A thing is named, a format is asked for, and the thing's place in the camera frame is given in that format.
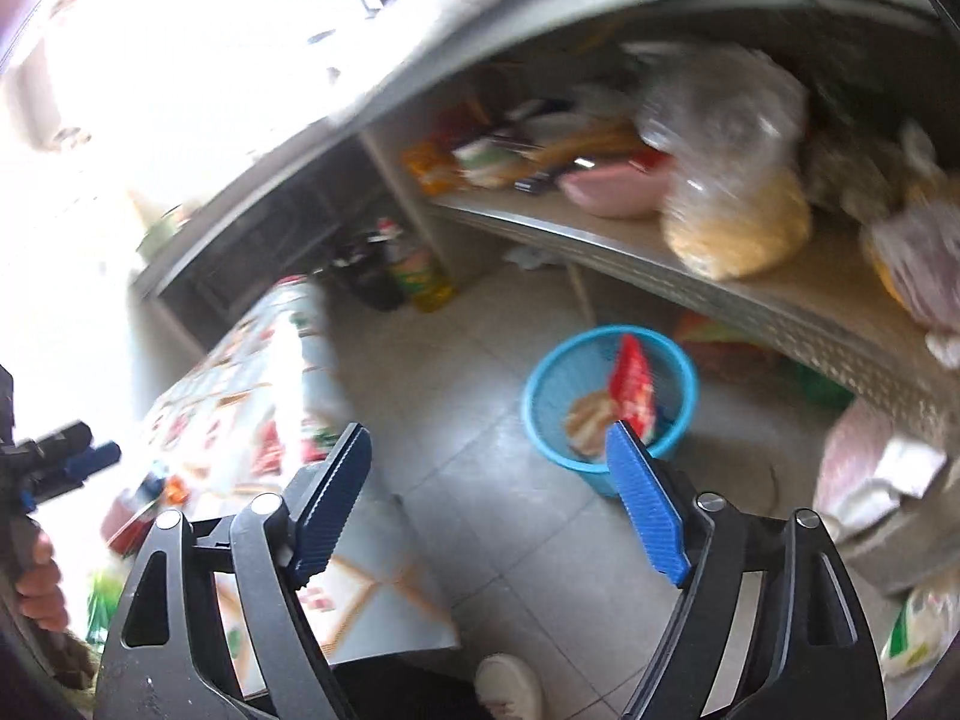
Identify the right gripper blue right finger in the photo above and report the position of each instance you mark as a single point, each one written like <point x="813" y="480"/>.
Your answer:
<point x="645" y="493"/>

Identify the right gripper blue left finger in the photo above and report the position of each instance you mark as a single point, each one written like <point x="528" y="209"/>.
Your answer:
<point x="320" y="499"/>

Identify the brown paper bag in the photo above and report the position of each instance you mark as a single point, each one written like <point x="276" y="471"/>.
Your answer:
<point x="586" y="423"/>

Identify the red snack wrapper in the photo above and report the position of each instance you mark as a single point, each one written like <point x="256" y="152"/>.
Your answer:
<point x="632" y="389"/>

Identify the person left hand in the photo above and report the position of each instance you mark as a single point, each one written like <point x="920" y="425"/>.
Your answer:
<point x="38" y="588"/>

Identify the fruit pattern tablecloth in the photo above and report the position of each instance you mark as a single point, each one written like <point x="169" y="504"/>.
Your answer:
<point x="208" y="625"/>

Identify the blue plastic waste basket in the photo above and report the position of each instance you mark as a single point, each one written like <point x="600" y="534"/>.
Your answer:
<point x="598" y="377"/>

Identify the white printed sack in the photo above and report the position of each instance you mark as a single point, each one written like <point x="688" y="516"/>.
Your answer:
<point x="869" y="469"/>

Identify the white shoe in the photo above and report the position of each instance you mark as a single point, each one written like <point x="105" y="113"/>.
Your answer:
<point x="508" y="689"/>

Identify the cooking oil bottle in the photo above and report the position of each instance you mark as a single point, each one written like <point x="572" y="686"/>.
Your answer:
<point x="414" y="267"/>

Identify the metal perforated shelf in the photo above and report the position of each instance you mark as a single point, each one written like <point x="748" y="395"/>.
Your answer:
<point x="824" y="307"/>

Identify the pink plastic basin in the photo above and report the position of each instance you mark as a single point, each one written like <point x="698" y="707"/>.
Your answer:
<point x="617" y="191"/>

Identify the white pink plastic bag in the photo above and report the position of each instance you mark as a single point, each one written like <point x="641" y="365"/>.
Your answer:
<point x="915" y="254"/>

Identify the stacked white green bowls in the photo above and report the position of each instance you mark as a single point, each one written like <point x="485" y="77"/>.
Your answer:
<point x="493" y="161"/>

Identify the clear bag of yellow grain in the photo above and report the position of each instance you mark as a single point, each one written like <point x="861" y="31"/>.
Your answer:
<point x="731" y="119"/>

